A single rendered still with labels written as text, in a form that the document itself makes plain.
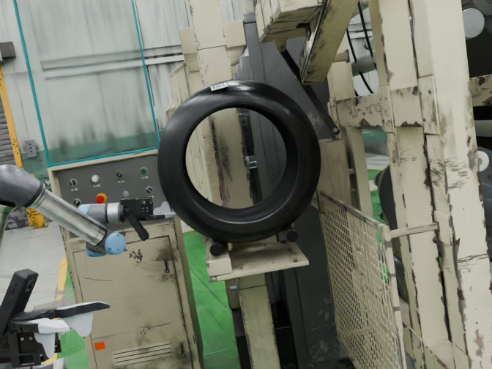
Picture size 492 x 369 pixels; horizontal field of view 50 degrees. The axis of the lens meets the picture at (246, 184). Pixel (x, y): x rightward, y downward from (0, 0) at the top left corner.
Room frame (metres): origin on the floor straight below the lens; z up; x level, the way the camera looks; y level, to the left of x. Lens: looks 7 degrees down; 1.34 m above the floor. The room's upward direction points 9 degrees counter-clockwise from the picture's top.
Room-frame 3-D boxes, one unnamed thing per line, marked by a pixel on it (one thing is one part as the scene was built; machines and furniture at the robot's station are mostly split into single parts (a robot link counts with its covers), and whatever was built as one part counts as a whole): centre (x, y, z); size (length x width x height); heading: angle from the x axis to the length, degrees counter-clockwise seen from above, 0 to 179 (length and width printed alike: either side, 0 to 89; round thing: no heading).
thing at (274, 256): (2.04, 0.01, 0.80); 0.37 x 0.36 x 0.02; 93
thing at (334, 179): (2.28, -0.35, 1.05); 0.20 x 0.15 x 0.30; 3
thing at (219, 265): (2.03, 0.15, 0.84); 0.36 x 0.09 x 0.06; 3
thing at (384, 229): (1.83, -0.33, 0.65); 0.90 x 0.02 x 0.70; 3
